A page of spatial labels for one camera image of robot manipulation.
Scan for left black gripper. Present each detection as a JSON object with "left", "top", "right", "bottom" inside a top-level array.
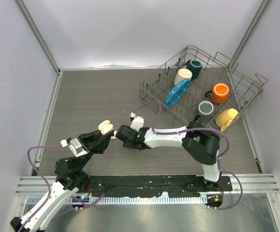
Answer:
[{"left": 76, "top": 125, "right": 113, "bottom": 172}]

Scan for white earbud charging case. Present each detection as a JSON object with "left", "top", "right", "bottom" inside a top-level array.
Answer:
[{"left": 111, "top": 130, "right": 117, "bottom": 140}]

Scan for pink earbud charging case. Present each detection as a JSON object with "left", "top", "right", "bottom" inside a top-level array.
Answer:
[{"left": 98, "top": 120, "right": 113, "bottom": 135}]

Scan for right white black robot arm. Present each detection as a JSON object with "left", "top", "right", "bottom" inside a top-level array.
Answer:
[{"left": 114, "top": 121, "right": 221, "bottom": 191}]

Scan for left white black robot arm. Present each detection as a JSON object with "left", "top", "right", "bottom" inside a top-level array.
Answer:
[{"left": 10, "top": 129, "right": 115, "bottom": 232}]

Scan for blue polka dot plate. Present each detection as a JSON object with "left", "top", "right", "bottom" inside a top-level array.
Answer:
[{"left": 164, "top": 79, "right": 191, "bottom": 108}]

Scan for grey green mug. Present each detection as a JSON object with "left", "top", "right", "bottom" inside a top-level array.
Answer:
[{"left": 194, "top": 101, "right": 214, "bottom": 122}]

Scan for cream mug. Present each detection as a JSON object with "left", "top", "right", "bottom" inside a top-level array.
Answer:
[{"left": 174, "top": 68, "right": 193, "bottom": 85}]

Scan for yellow mug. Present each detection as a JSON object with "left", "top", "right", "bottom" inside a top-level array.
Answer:
[{"left": 215, "top": 108, "right": 238, "bottom": 132}]

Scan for dark teal mug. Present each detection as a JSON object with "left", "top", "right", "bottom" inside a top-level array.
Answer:
[{"left": 186, "top": 59, "right": 202, "bottom": 80}]

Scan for orange mug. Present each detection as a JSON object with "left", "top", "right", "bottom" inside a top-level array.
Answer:
[{"left": 205, "top": 83, "right": 230, "bottom": 104}]

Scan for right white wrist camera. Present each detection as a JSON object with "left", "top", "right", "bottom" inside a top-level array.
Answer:
[{"left": 130, "top": 112, "right": 144, "bottom": 131}]

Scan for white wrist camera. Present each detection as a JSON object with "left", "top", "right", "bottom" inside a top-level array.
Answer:
[
  {"left": 130, "top": 112, "right": 144, "bottom": 131},
  {"left": 60, "top": 138, "right": 88, "bottom": 157}
]

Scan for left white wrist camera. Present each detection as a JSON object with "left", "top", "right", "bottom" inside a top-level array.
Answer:
[{"left": 60, "top": 138, "right": 88, "bottom": 157}]

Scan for black mounting base plate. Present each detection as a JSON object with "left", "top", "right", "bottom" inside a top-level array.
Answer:
[{"left": 80, "top": 175, "right": 233, "bottom": 198}]

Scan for aluminium frame rail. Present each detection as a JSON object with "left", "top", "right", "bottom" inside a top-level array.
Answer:
[{"left": 15, "top": 176, "right": 48, "bottom": 195}]

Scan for grey wire dish rack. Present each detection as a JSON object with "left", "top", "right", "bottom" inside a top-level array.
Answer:
[{"left": 139, "top": 46, "right": 268, "bottom": 129}]

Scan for white slotted cable duct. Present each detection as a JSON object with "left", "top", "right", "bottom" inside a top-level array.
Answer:
[{"left": 26, "top": 193, "right": 207, "bottom": 205}]

